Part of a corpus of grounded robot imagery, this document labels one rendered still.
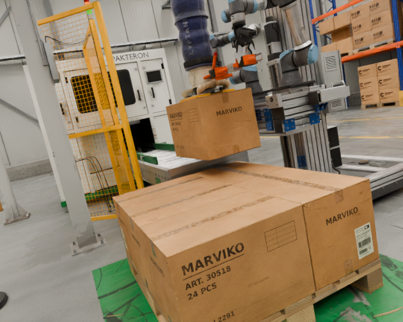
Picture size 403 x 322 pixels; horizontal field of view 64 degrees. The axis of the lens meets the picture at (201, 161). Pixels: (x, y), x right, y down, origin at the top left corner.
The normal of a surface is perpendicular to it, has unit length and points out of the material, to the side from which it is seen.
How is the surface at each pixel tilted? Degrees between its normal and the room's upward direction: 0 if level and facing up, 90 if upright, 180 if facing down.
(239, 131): 90
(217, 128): 90
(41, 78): 90
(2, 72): 90
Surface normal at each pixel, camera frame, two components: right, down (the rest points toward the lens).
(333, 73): 0.40, 0.07
